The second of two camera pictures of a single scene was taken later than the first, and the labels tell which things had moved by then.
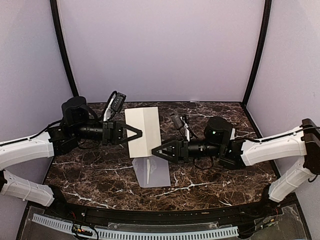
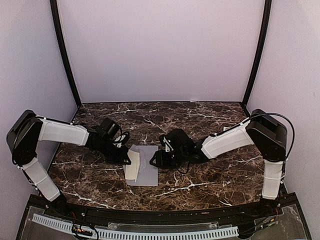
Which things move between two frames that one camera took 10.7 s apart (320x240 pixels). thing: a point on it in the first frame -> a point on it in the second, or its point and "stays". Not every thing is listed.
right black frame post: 268,5 stays
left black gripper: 112,132 -> 120,158
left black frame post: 53,5 stays
